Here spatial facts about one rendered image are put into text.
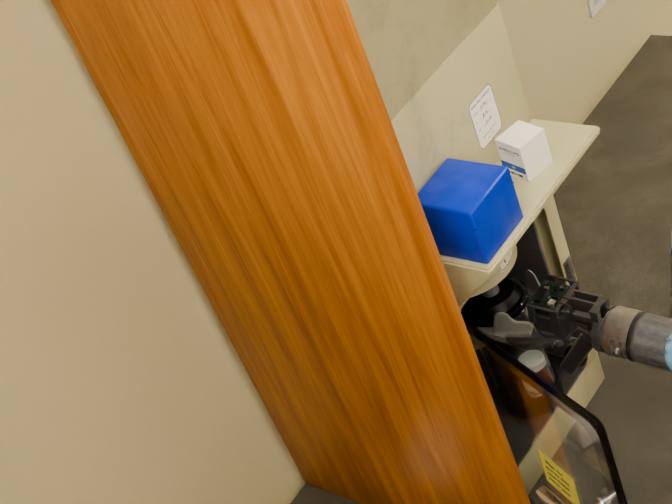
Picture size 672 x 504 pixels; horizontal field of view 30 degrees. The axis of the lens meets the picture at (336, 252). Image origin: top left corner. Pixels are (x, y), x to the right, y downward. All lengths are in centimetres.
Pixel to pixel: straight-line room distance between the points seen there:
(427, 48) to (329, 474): 84
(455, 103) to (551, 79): 108
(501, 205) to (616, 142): 115
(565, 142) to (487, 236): 25
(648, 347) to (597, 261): 67
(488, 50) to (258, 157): 38
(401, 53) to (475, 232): 25
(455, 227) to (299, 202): 21
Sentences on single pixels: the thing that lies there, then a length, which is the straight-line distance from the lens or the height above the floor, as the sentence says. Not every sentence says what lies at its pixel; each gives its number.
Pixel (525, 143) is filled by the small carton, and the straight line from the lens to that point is 175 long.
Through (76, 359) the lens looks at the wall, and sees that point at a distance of 188.
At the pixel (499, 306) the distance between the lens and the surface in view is 197.
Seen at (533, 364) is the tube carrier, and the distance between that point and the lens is 205.
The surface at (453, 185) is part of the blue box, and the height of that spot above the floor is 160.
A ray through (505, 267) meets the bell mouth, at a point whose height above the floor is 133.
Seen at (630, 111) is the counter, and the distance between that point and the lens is 288.
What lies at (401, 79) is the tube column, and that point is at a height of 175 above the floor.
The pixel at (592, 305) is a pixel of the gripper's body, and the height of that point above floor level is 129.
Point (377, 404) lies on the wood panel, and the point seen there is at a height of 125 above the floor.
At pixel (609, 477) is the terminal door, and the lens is 166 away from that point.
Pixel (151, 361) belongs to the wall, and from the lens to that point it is 198.
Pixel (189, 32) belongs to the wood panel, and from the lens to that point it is 156.
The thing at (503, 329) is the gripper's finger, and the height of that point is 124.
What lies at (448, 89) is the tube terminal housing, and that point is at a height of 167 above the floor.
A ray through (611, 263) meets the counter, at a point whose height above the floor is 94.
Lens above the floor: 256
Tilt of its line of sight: 36 degrees down
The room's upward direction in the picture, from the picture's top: 23 degrees counter-clockwise
